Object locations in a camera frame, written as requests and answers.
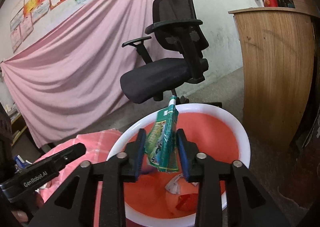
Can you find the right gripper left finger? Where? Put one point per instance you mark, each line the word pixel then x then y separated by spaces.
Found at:
pixel 73 203

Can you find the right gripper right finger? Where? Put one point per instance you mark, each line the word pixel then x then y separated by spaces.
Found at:
pixel 248 203

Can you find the green snack wrapper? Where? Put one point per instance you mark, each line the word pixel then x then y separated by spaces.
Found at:
pixel 160 145

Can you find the red packet in bucket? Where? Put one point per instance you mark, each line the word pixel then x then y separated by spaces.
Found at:
pixel 187 202

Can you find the wooden low shelf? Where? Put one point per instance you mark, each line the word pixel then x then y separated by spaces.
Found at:
pixel 18 126

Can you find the pink plaid tablecloth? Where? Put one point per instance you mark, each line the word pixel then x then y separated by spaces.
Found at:
pixel 98 146

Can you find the white crumpled wrapper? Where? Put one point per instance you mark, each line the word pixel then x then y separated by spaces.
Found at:
pixel 174 186

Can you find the red white plastic bucket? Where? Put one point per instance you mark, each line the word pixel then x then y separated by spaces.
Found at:
pixel 216 133

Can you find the pink hanging sheet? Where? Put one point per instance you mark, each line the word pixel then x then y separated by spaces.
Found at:
pixel 70 78

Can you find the wooden cabinet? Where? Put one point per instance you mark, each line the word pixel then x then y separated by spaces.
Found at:
pixel 278 50

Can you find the black office chair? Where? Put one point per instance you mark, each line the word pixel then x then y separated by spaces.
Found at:
pixel 176 28

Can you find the wall certificates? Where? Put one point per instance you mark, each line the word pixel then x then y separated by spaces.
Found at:
pixel 26 14

